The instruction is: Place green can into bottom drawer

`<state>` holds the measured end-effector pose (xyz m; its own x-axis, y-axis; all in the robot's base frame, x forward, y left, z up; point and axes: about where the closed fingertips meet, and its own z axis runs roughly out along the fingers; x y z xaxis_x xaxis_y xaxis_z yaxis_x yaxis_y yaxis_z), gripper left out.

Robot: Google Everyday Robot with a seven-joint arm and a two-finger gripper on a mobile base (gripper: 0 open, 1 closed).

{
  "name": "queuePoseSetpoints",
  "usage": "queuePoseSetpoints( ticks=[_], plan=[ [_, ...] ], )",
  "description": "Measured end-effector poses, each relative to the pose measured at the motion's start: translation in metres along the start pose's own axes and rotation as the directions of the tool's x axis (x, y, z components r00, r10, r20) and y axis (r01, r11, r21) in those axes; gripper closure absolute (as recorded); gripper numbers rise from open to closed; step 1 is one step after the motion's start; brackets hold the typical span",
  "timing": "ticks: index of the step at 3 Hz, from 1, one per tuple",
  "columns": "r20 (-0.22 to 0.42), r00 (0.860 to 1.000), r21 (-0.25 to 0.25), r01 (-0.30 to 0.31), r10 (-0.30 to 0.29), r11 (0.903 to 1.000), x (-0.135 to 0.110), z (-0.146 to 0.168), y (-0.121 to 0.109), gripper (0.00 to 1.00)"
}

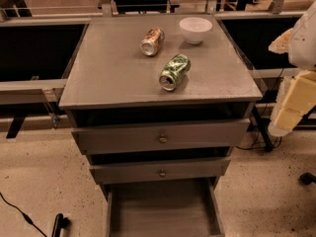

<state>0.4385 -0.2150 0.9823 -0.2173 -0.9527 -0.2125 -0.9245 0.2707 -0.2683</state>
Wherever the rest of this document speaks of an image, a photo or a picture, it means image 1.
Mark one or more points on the bottom drawer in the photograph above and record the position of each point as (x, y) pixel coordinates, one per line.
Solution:
(177, 208)

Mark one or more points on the green soda can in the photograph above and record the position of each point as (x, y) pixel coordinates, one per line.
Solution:
(174, 72)

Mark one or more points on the left metal table rail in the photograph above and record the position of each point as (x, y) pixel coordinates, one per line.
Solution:
(23, 95)

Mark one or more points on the grey drawer cabinet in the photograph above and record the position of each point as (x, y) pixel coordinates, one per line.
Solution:
(113, 83)

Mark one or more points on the top drawer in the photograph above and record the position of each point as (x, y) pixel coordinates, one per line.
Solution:
(160, 136)

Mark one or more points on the white bowl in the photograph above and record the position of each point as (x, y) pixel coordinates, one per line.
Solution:
(194, 29)

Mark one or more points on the black floor device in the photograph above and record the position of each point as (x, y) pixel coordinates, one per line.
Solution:
(60, 222)

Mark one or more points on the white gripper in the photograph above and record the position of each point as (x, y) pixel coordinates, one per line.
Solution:
(304, 44)

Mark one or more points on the middle drawer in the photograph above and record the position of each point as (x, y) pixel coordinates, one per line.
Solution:
(159, 170)

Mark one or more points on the drawer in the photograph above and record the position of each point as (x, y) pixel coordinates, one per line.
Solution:
(160, 136)
(159, 170)
(177, 208)

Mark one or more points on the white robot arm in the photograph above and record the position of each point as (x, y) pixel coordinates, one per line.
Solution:
(302, 44)

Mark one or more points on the orange soda can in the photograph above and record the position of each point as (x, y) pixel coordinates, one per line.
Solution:
(152, 41)

